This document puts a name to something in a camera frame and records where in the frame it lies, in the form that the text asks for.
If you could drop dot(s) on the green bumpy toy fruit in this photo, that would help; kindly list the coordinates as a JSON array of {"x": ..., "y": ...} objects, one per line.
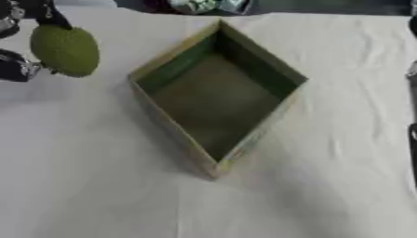
[{"x": 65, "y": 51}]

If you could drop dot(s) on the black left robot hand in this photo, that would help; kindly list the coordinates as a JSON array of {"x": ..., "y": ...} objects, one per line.
[{"x": 13, "y": 68}]

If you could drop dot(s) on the cardboard box with green inside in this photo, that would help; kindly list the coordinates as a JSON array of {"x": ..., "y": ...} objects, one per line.
[{"x": 217, "y": 102}]

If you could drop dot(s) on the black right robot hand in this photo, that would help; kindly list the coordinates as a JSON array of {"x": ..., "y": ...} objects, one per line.
[{"x": 412, "y": 133}]

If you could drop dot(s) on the shiny crumpled bag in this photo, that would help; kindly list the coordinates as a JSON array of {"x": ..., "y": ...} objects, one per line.
[{"x": 209, "y": 5}]

